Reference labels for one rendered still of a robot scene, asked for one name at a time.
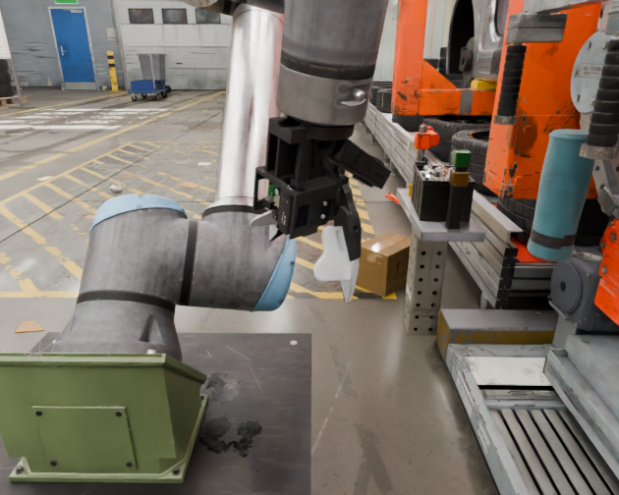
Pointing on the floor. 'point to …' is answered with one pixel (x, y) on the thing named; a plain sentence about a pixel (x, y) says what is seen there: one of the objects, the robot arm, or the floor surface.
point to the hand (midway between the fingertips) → (310, 268)
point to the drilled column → (423, 285)
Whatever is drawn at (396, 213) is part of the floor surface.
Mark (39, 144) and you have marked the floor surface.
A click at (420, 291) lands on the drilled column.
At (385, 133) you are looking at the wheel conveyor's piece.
